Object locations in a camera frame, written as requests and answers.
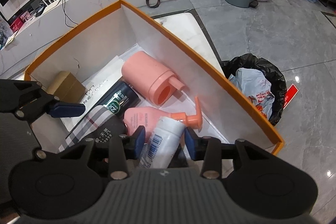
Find brown cardboard cube box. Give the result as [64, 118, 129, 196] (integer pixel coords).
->
[46, 71, 86, 103]

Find plaid glasses case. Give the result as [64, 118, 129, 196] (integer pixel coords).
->
[58, 105, 127, 152]

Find orange cardboard storage box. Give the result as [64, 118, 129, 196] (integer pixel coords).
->
[24, 0, 284, 155]

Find pink pump lotion bottle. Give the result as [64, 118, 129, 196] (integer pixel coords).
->
[123, 96, 203, 143]

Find white lotion tube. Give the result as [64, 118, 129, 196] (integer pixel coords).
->
[139, 117, 186, 169]

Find dark blue shampoo bottle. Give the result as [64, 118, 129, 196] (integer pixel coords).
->
[94, 80, 140, 118]

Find white glasses box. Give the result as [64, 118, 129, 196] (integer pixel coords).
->
[61, 56, 125, 132]

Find black trash bag bin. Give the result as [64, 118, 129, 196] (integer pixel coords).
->
[220, 53, 287, 126]

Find red gift box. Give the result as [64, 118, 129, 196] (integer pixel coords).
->
[10, 17, 24, 33]

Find red floor sticker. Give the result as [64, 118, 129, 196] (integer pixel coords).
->
[284, 84, 298, 109]

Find black power cable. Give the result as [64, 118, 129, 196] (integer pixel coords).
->
[60, 0, 79, 28]

